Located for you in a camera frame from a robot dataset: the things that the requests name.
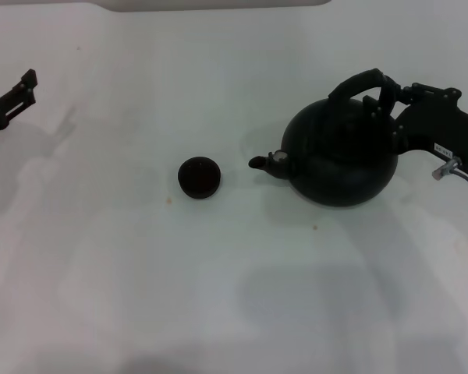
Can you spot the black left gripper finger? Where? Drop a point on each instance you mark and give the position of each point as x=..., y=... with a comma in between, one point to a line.
x=19, y=95

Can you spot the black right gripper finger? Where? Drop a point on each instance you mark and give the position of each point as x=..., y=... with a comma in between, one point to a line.
x=382, y=117
x=425, y=91

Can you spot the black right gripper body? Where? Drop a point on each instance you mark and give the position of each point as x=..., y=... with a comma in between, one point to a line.
x=437, y=124

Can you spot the small black teacup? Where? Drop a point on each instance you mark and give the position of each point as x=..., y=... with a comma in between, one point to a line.
x=199, y=178

